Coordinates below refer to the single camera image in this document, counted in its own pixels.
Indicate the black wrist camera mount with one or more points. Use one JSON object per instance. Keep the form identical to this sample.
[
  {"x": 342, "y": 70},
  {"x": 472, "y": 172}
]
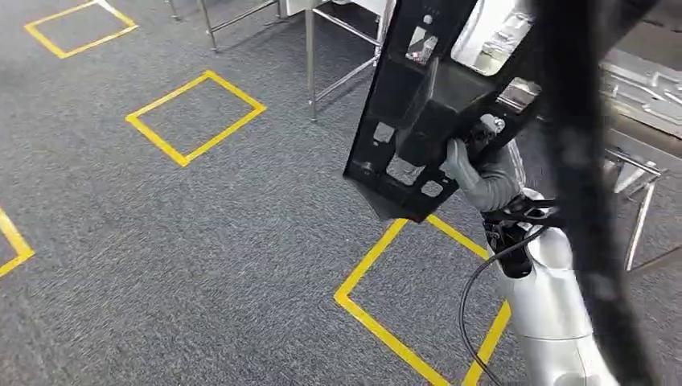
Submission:
[{"x": 514, "y": 255}]

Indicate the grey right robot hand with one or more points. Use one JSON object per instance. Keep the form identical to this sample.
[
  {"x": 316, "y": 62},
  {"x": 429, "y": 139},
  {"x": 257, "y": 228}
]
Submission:
[{"x": 490, "y": 181}]

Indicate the steel frame stand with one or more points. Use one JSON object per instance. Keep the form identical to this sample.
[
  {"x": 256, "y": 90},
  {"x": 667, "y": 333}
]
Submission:
[{"x": 209, "y": 26}]

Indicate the black metal panel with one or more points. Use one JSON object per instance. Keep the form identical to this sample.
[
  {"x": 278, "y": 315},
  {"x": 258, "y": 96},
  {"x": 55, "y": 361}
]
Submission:
[{"x": 389, "y": 96}]

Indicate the large silver stamped plate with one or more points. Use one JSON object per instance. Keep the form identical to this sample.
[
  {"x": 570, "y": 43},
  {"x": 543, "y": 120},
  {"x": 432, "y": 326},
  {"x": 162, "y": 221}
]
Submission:
[{"x": 639, "y": 90}]

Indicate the steel tray of parts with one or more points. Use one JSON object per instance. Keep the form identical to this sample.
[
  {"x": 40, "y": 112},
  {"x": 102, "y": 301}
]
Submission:
[{"x": 495, "y": 37}]

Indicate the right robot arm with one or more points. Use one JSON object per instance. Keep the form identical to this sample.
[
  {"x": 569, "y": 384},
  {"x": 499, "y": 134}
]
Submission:
[{"x": 543, "y": 303}]

